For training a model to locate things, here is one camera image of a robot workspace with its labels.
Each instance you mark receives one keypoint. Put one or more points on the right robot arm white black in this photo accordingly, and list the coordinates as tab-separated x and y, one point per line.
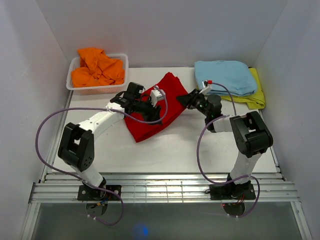
251	136

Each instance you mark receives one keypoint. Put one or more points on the red trousers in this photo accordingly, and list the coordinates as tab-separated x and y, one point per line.
173	88

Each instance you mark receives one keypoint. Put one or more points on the orange trousers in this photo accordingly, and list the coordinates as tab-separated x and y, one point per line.
97	69

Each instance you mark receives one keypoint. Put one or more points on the light blue folded trousers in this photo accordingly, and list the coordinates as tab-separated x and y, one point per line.
206	70

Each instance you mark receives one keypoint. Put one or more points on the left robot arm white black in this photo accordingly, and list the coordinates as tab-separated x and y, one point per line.
77	145

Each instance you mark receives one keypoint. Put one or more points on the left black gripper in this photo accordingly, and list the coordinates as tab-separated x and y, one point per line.
153	114

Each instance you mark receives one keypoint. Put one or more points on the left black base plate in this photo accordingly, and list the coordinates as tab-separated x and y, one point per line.
86	193

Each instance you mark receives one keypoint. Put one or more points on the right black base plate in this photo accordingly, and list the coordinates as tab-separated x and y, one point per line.
229	192

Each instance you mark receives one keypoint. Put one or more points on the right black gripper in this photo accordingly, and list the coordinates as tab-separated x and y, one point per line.
190	98

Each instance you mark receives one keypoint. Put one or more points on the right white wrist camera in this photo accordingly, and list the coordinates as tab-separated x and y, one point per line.
207	86

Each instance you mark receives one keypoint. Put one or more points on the aluminium rail frame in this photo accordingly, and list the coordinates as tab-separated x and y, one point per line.
168	206

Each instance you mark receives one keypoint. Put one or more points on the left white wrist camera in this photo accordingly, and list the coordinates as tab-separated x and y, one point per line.
157	95

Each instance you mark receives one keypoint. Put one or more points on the white plastic basket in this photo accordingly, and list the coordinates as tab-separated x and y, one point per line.
109	89

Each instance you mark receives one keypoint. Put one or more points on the yellow folded trousers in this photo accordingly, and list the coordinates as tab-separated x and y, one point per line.
257	95

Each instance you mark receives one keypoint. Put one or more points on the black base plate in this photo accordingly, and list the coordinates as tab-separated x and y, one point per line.
86	193
229	192

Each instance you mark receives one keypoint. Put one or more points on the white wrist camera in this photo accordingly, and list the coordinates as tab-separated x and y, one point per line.
207	86
157	95

